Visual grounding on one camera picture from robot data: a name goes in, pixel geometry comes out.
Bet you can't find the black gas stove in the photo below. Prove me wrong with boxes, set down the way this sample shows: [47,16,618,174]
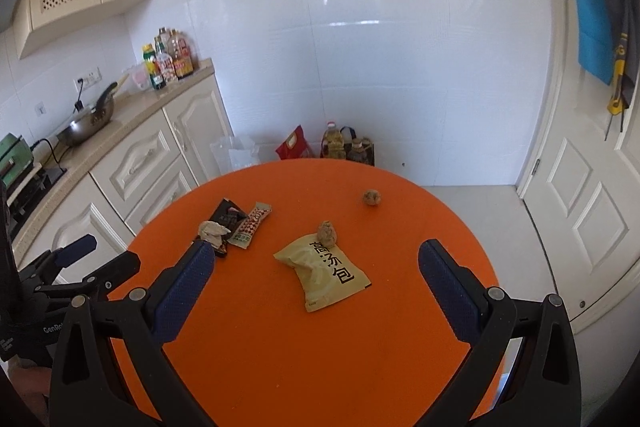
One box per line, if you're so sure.
[5,164,68,228]

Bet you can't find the green countertop appliance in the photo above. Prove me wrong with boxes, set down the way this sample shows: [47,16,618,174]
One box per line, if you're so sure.
[0,133,35,188]

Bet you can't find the black power cable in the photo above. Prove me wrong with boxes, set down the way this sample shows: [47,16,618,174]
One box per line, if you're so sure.
[30,137,68,172]

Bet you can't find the yellow and black hanging tool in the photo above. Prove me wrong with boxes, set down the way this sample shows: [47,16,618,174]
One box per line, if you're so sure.
[606,32,632,115]

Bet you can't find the white plastic bag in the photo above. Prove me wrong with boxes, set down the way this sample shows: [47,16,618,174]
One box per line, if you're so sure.
[210,134,261,182]

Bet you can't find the white panelled door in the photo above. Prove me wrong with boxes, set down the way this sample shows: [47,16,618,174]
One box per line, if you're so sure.
[517,0,640,338]

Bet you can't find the crumpled beige tissue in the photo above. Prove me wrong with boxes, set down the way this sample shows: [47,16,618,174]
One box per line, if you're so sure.
[197,220,232,249]

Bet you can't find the yellow soup packet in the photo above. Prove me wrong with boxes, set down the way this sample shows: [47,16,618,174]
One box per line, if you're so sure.
[273,234,372,314]

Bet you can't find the red and beige snack wrapper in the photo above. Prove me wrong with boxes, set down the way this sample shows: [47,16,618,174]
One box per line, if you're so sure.
[227,202,273,250]

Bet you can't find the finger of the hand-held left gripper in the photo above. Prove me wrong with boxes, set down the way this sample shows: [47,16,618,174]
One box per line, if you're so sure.
[17,234,98,288]
[35,251,141,313]

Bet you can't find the wooden spatula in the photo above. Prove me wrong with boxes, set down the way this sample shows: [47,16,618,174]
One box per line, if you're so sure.
[107,73,132,100]

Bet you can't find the person's left hand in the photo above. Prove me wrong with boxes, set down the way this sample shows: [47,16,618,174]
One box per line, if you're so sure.
[10,364,51,413]

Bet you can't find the cream kitchen counter cabinets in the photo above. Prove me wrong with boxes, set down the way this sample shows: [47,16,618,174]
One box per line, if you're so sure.
[10,59,236,273]

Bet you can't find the red food bag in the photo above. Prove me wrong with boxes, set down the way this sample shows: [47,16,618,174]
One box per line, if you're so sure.
[276,125,319,161]

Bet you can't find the white wall socket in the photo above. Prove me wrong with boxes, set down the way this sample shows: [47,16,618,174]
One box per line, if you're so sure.
[74,68,102,88]

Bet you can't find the orange round table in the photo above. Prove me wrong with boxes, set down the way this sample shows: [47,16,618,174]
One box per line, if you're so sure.
[106,158,501,427]

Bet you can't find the row of condiment bottles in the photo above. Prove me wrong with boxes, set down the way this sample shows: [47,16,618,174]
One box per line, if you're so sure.
[141,27,196,91]

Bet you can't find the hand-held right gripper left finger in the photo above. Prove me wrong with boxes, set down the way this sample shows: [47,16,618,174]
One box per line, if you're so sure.
[48,239,217,427]

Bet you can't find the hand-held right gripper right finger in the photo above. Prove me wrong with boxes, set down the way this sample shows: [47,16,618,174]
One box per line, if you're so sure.
[418,239,581,427]

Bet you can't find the black bag with jars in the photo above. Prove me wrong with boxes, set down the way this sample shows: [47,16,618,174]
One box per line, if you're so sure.
[320,137,376,168]

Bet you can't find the black snack wrapper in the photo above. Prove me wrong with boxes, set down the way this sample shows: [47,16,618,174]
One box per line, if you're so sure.
[207,198,248,259]

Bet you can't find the yellow cooking oil bottle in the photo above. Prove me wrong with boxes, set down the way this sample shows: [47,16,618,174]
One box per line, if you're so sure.
[322,122,353,160]

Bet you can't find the clear plastic container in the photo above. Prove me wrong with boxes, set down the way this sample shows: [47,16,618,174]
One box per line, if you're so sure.
[121,64,151,95]

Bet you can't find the metal wok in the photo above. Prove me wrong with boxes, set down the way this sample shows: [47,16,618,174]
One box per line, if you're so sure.
[56,82,118,146]

